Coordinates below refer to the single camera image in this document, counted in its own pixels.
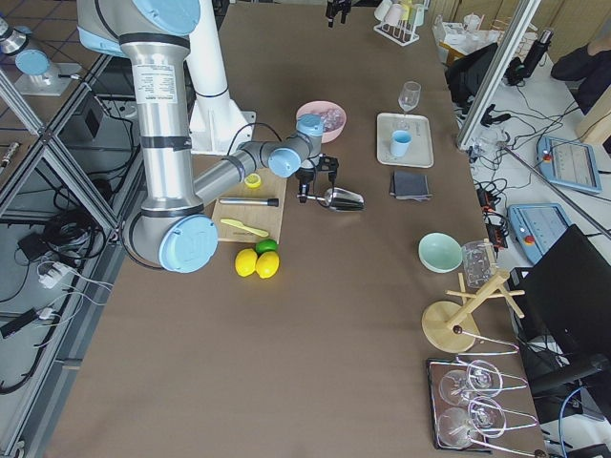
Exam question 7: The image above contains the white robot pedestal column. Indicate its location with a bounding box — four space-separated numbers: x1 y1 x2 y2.
186 1 256 156

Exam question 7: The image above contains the halved lemon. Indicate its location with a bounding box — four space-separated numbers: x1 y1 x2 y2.
243 173 263 189

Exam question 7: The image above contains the stainless steel ice scoop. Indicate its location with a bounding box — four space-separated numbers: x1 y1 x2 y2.
307 187 365 212

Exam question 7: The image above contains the green lime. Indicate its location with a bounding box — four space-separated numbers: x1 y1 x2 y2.
255 239 278 255

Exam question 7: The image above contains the wooden cup tree stand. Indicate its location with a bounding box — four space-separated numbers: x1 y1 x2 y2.
421 270 525 354

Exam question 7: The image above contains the light blue plastic cup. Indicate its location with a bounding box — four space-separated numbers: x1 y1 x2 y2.
390 130 412 157

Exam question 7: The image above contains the whole yellow lemon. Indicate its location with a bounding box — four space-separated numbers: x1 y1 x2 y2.
255 251 280 279
234 248 259 278

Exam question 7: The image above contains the aluminium frame post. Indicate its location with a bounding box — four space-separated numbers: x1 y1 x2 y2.
455 0 540 151

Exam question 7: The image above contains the lower whole yellow lemon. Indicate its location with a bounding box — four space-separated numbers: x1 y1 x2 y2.
255 251 280 279

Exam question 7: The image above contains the bamboo cutting board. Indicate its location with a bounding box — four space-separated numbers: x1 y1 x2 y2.
206 169 286 243

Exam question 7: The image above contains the clear wine glass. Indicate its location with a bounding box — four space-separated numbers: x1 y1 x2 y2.
397 81 421 130

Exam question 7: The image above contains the white wire cup rack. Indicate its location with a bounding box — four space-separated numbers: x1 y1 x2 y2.
373 0 430 47

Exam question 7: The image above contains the lower inverted wine glass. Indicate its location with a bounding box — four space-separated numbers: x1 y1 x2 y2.
436 396 507 449

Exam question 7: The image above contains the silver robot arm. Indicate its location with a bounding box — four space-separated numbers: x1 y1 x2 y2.
77 1 324 273

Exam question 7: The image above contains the black computer monitor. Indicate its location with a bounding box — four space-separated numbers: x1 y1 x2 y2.
510 224 610 358

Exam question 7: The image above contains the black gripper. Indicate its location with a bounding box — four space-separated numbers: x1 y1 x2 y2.
326 0 351 28
295 154 339 203

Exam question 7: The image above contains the cream plastic tray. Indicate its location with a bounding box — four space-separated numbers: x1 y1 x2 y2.
376 113 434 168

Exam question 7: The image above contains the pink bowl of ice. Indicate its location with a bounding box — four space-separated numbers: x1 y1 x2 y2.
296 100 347 143

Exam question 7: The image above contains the upper blue teach pendant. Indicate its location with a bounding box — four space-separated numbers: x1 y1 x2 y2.
537 136 602 195

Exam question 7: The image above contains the blue teach pendant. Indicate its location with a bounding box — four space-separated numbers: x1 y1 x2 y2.
537 136 602 195
507 203 572 264

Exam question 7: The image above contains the yellow plastic knife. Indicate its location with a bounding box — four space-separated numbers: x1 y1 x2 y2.
221 219 269 238

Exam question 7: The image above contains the black framed glass tray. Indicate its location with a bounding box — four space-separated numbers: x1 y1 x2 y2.
427 359 492 454

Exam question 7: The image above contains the folded grey cloth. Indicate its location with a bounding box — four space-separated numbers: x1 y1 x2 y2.
390 171 432 201

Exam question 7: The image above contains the inverted wine glass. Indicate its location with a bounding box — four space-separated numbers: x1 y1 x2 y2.
438 360 503 406
436 396 507 449

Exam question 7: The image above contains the lower blue teach pendant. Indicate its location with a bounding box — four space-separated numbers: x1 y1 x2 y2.
507 203 572 264

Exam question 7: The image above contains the glass jar on stand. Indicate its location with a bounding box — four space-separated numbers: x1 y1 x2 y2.
462 239 496 288

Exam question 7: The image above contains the upper whole yellow lemon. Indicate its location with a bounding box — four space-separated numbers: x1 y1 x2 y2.
234 248 259 278

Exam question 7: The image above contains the upper inverted wine glass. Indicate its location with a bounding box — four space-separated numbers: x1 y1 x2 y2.
438 360 503 406

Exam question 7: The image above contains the pale green bowl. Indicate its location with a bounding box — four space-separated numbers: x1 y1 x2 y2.
418 233 462 273

